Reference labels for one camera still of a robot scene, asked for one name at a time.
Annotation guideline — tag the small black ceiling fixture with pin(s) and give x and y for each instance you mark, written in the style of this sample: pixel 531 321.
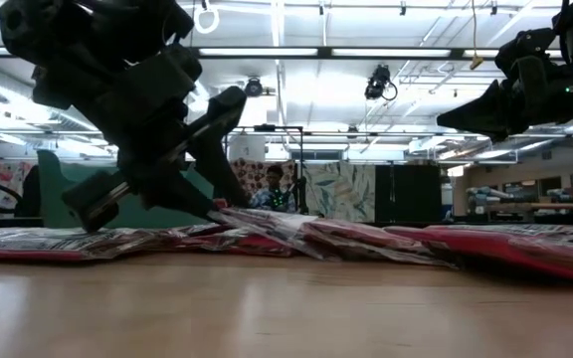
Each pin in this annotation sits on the small black ceiling fixture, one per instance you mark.
pixel 321 7
pixel 403 7
pixel 493 7

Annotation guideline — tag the teal plastic basket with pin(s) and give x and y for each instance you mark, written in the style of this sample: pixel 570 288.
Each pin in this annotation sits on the teal plastic basket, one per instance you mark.
pixel 57 199

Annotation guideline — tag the leaf pattern fabric panel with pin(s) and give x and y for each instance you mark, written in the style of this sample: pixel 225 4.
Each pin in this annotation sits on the leaf pattern fabric panel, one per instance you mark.
pixel 341 191

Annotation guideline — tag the red dotted fabric panel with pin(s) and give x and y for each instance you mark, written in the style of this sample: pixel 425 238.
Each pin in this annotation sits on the red dotted fabric panel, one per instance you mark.
pixel 259 169

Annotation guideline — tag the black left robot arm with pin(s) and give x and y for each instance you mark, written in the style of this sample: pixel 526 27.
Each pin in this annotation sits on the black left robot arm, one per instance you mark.
pixel 92 30

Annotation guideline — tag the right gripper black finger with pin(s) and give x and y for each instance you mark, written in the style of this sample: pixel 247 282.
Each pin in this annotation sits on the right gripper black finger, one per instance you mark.
pixel 485 112

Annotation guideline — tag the round black ceiling camera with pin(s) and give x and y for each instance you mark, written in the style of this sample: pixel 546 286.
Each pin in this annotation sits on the round black ceiling camera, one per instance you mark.
pixel 253 88

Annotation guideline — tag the pink floral cloth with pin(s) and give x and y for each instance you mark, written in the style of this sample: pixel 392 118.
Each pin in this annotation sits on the pink floral cloth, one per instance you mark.
pixel 3 174

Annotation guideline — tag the person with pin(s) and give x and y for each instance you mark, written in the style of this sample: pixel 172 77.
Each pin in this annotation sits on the person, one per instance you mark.
pixel 274 174

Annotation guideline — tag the black overhead frame bar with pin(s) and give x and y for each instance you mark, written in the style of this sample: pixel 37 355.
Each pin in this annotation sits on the black overhead frame bar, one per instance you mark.
pixel 324 52

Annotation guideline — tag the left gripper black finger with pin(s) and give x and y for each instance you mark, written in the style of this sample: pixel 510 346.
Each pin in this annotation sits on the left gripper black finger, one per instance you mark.
pixel 177 196
pixel 219 149

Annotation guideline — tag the pale rolled items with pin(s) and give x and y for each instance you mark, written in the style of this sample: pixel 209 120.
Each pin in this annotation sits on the pale rolled items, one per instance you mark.
pixel 485 194

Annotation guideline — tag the black metal frame stand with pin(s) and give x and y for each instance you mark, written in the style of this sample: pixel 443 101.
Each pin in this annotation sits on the black metal frame stand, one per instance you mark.
pixel 266 127

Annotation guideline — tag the white cylinder container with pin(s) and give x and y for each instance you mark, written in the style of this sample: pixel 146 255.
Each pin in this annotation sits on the white cylinder container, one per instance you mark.
pixel 254 149

